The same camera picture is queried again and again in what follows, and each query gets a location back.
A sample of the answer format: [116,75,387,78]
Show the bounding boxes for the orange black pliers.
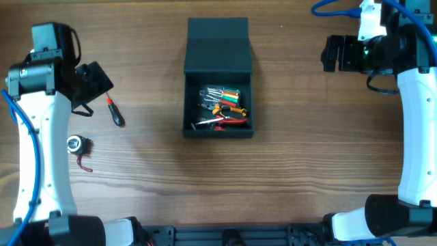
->
[200,104,248,117]

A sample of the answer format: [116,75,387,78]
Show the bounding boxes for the clear case coloured screwdrivers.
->
[199,85,242,107]

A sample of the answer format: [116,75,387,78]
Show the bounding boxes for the red handled cutters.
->
[212,115,247,131]

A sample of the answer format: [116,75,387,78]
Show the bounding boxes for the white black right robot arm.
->
[320,0,436,245]

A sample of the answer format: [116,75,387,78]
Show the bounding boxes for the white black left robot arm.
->
[1,22,153,245]

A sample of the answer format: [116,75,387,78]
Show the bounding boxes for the black red small screwdriver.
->
[106,93,125,127]

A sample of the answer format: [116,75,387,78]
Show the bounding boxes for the black white tape measure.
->
[67,135,93,173]

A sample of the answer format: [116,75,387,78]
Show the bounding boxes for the dark green open box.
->
[182,17,255,139]

